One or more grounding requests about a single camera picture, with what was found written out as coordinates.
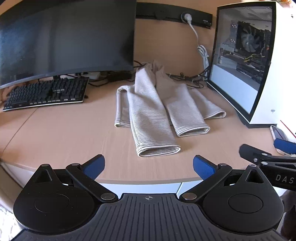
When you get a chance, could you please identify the black curved computer monitor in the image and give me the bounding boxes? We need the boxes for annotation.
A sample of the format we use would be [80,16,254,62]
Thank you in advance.
[0,0,137,90]

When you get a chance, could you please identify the black cable bundle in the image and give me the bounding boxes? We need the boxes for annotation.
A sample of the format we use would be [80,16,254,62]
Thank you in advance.
[87,60,211,90]

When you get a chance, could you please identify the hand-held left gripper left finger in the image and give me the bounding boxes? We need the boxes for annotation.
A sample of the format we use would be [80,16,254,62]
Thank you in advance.
[31,154,118,203]

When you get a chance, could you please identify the black mechanical keyboard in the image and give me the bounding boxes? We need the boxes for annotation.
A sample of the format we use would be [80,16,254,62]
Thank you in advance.
[2,76,90,112]

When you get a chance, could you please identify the white smartphone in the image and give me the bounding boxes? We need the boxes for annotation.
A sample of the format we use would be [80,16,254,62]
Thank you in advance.
[270,125,296,156]

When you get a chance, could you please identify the black wall power rail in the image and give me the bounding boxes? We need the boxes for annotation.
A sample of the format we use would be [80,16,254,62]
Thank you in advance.
[136,2,213,29]

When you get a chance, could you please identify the white textured rug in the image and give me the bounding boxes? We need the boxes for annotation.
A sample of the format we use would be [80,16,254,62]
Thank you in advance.
[0,204,16,234]

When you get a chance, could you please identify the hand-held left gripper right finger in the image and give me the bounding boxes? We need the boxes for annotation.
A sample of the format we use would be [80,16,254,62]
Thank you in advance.
[180,155,266,203]

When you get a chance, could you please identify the white power cable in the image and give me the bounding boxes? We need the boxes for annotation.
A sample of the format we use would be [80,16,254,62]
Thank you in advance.
[184,13,210,70]

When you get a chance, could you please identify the white glass-sided computer case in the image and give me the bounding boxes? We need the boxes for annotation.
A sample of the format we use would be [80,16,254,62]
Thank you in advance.
[206,1,296,129]

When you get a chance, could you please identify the thin red stick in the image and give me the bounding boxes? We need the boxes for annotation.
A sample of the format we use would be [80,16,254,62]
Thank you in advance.
[280,120,296,136]

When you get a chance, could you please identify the beige striped pants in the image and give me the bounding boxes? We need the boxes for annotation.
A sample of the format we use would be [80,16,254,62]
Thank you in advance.
[114,60,226,158]

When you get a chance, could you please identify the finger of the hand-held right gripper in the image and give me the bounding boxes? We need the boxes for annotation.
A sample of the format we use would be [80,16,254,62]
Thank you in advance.
[274,138,296,155]
[239,144,296,166]

